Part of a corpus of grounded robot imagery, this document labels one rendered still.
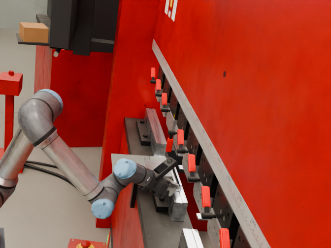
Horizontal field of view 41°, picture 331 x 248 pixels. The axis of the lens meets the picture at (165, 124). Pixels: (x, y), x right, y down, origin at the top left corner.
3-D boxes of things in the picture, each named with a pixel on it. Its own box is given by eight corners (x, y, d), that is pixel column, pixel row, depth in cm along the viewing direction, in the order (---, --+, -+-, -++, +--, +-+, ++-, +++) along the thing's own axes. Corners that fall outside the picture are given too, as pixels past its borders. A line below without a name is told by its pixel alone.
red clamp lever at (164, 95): (161, 91, 200) (161, 110, 195) (170, 92, 201) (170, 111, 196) (160, 93, 201) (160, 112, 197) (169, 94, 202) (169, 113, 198)
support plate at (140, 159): (111, 155, 206) (111, 153, 206) (165, 158, 212) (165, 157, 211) (112, 174, 190) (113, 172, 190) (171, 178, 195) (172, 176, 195)
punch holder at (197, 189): (192, 193, 151) (201, 150, 144) (215, 194, 153) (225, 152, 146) (202, 219, 137) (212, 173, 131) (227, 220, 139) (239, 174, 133)
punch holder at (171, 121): (165, 122, 205) (171, 89, 199) (182, 124, 207) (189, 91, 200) (170, 136, 191) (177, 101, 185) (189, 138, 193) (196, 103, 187)
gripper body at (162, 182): (152, 190, 185) (134, 183, 176) (163, 173, 185) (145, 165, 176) (163, 200, 180) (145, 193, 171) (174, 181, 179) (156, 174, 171)
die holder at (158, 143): (143, 121, 280) (145, 108, 276) (152, 122, 281) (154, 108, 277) (153, 159, 235) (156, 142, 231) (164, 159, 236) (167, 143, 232)
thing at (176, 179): (166, 167, 208) (167, 162, 207) (173, 168, 209) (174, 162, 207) (174, 190, 190) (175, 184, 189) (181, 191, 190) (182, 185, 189)
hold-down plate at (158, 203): (148, 176, 216) (148, 171, 215) (158, 177, 218) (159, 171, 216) (155, 212, 189) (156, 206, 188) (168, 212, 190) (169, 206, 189)
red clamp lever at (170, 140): (164, 150, 183) (168, 129, 179) (174, 151, 184) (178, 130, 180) (165, 152, 181) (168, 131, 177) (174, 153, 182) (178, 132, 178)
